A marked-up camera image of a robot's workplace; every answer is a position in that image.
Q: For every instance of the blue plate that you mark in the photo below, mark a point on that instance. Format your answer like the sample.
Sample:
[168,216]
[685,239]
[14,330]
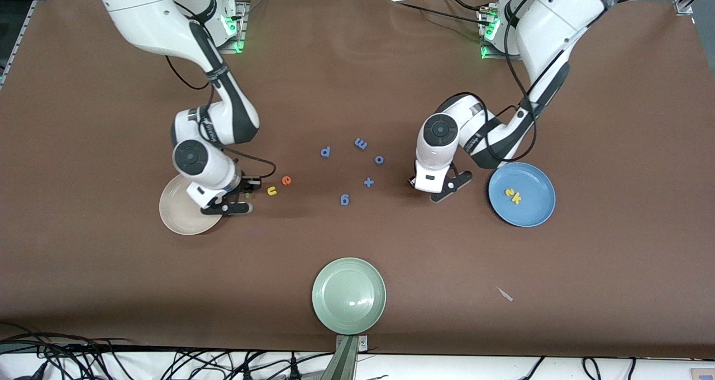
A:
[530,215]

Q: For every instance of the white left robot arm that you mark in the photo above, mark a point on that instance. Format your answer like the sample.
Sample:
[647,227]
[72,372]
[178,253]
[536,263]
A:
[547,28]

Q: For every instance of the grey metal camera post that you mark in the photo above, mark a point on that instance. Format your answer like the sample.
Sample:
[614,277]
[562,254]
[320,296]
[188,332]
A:
[346,363]

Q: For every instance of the white tape scrap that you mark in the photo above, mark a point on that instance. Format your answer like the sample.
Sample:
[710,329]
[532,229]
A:
[505,294]

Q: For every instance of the brown table cover sheet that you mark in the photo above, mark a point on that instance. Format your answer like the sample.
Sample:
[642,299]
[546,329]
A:
[111,285]

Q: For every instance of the beige brown plate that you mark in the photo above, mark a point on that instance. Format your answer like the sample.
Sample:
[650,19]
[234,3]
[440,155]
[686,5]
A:
[176,215]

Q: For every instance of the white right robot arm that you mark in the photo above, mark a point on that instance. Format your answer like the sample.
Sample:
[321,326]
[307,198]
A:
[145,17]

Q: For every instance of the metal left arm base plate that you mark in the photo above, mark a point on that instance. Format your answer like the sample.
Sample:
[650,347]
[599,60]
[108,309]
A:
[494,56]

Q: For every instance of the blue foam letter m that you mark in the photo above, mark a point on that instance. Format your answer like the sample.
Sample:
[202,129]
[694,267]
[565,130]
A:
[361,143]

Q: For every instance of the pale green plate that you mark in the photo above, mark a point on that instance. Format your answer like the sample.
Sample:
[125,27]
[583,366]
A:
[349,296]

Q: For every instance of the blue foam letter p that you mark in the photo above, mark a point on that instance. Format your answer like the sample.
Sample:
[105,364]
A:
[325,152]

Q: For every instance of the blue foam letter g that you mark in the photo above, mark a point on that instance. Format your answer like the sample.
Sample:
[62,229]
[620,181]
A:
[344,200]

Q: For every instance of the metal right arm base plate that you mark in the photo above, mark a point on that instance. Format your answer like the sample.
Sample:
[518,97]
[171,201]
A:
[237,46]

